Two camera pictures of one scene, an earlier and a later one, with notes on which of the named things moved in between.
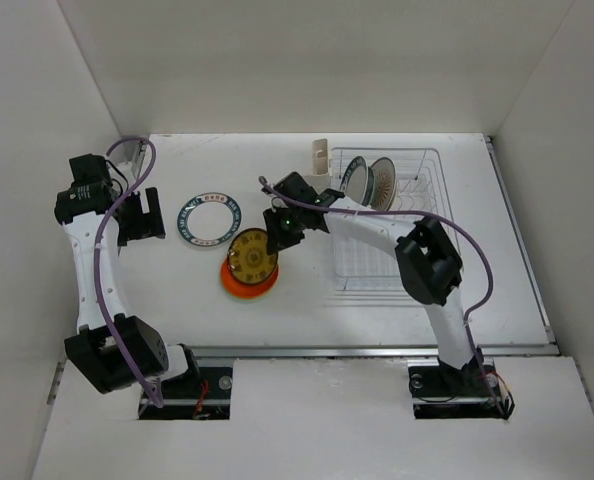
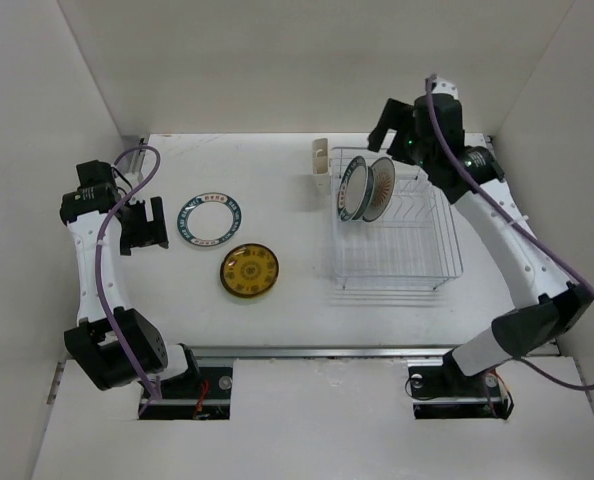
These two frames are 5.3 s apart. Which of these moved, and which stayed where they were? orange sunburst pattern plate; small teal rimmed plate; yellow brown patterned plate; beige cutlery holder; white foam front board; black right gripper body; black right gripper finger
Moved: black right gripper finger; yellow brown patterned plate; black right gripper body
Stayed: orange sunburst pattern plate; small teal rimmed plate; white foam front board; beige cutlery holder
